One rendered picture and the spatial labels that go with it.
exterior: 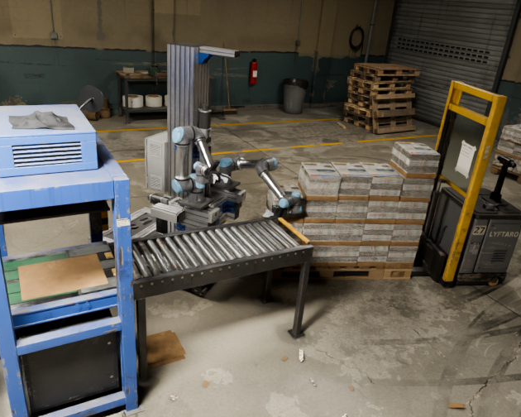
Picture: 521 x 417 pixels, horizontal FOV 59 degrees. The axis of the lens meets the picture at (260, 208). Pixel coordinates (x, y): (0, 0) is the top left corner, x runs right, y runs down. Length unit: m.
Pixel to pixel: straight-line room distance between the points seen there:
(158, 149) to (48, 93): 6.00
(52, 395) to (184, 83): 2.39
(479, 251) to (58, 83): 7.90
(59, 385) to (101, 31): 7.78
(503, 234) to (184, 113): 3.11
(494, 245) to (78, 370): 3.72
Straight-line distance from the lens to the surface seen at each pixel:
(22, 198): 2.33
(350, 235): 4.37
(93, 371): 3.07
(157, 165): 4.16
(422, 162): 4.33
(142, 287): 2.93
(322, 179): 4.02
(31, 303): 2.86
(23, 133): 2.43
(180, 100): 3.92
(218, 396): 3.30
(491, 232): 4.81
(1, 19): 9.72
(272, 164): 4.01
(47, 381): 3.04
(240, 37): 10.84
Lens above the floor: 2.40
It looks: 24 degrees down
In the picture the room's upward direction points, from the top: 5 degrees clockwise
